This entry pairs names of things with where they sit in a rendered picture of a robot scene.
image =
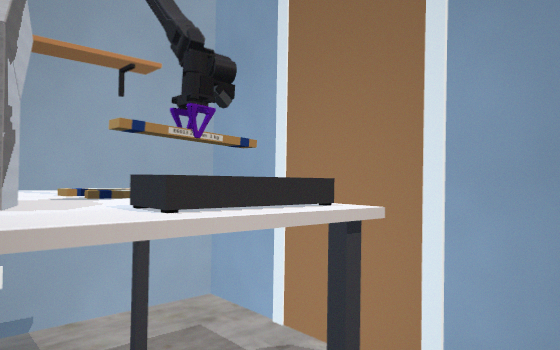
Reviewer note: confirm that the white welding electrode pack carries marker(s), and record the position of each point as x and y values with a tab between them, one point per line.
107	194
147	128
69	192

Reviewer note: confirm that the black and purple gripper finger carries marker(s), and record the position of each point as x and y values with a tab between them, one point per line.
192	109
175	114

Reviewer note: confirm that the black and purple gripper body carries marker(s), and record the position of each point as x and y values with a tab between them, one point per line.
191	91

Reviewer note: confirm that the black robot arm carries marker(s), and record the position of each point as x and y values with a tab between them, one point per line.
188	46

